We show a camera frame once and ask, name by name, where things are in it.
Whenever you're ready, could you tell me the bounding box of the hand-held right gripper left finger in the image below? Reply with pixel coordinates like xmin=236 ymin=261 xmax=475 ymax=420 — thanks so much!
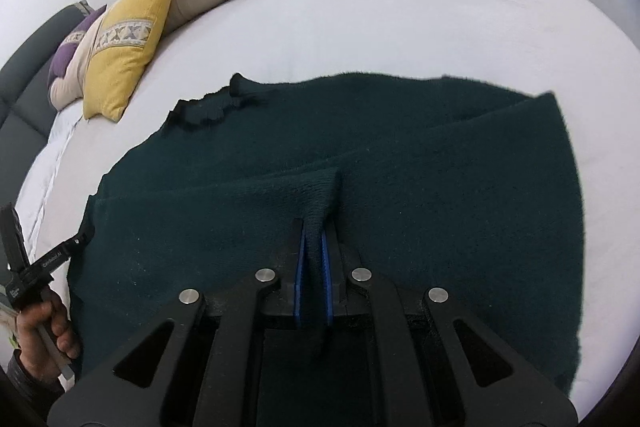
xmin=47 ymin=218 xmax=306 ymax=427

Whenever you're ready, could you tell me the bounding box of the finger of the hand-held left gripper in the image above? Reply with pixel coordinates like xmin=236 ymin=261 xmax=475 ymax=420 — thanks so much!
xmin=66 ymin=224 xmax=97 ymax=258

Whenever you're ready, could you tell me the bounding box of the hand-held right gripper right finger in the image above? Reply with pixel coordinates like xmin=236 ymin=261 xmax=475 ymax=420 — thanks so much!
xmin=321 ymin=227 xmax=579 ymax=427

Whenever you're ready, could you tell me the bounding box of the dark green blanket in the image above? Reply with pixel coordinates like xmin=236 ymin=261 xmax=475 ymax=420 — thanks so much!
xmin=66 ymin=72 xmax=587 ymax=427

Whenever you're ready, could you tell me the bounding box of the person's left forearm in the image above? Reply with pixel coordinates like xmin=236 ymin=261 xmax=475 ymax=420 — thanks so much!
xmin=0 ymin=348 xmax=67 ymax=410

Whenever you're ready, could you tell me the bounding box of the person's left hand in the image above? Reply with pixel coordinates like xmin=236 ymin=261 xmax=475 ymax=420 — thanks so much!
xmin=14 ymin=288 xmax=82 ymax=389

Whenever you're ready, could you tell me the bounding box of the grey upholstered headboard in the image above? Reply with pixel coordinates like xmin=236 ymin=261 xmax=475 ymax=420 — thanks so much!
xmin=0 ymin=1 xmax=97 ymax=204

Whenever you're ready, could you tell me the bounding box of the purple and beige pillow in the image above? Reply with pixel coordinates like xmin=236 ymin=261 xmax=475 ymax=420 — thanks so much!
xmin=47 ymin=1 xmax=109 ymax=112

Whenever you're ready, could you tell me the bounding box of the yellow pillow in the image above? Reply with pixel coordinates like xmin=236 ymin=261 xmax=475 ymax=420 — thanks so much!
xmin=82 ymin=0 xmax=184 ymax=124

